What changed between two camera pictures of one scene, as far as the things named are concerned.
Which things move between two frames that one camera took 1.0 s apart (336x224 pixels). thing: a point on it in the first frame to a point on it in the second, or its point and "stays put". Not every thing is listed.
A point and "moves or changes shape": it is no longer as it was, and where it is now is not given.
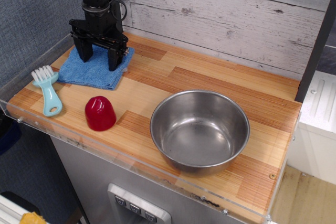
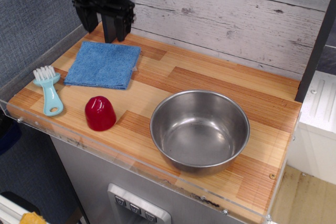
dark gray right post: [317, 50] stays put
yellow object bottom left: [32, 217] stays put
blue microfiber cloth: [95, 72] moves or changes shape
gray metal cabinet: [92, 173] stays put
